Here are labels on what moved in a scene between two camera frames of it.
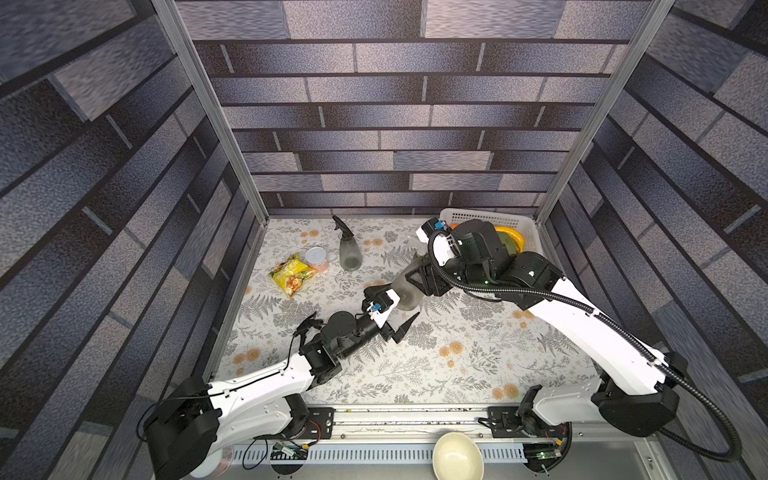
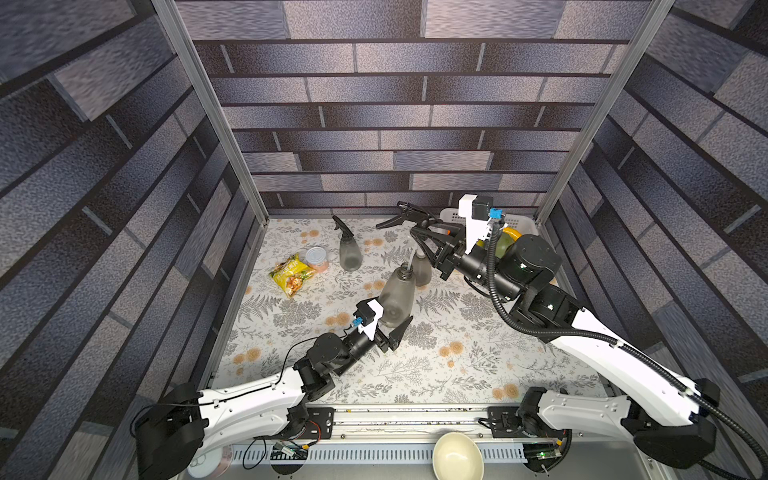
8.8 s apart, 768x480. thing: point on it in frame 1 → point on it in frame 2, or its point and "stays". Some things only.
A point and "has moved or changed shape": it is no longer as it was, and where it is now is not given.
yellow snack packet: (291, 273) stays
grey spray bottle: (409, 294) has moved or changed shape
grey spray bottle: (350, 253) stays
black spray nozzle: (305, 325) → (411, 214)
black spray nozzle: (346, 232) stays
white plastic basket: (524, 222) stays
